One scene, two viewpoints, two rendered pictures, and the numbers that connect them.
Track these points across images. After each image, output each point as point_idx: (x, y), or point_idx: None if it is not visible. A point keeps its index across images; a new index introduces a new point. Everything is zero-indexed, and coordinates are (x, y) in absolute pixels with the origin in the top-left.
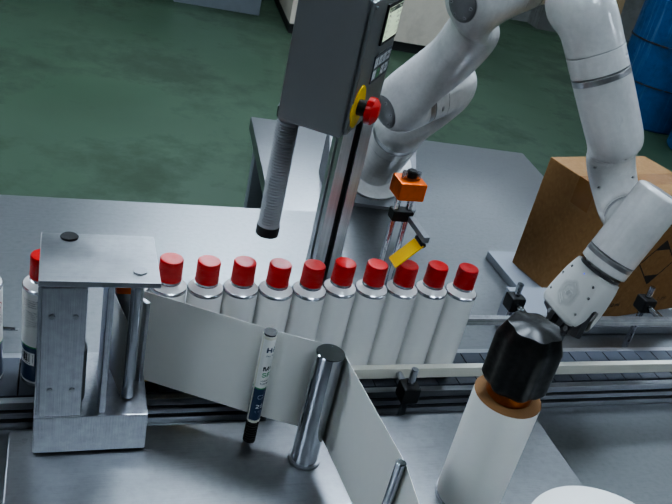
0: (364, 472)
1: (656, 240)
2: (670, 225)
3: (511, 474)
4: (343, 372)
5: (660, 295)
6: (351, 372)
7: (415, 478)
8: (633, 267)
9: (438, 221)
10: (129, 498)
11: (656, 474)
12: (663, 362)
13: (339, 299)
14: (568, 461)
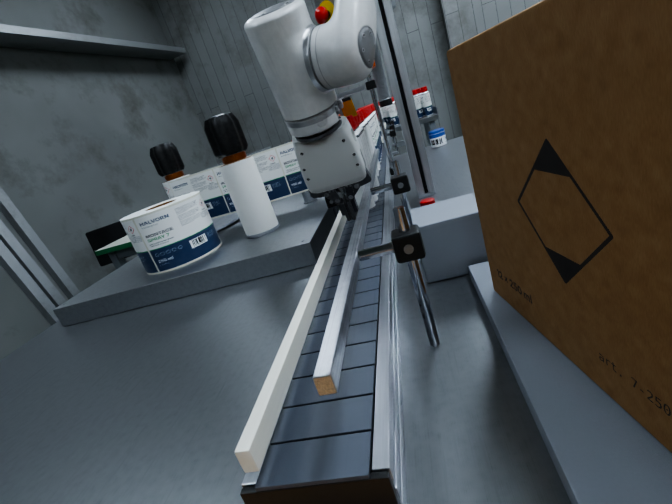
0: None
1: (265, 76)
2: (256, 53)
3: (235, 208)
4: (287, 151)
5: (639, 377)
6: (279, 147)
7: (283, 220)
8: (282, 115)
9: None
10: None
11: (233, 327)
12: (307, 289)
13: None
14: (279, 282)
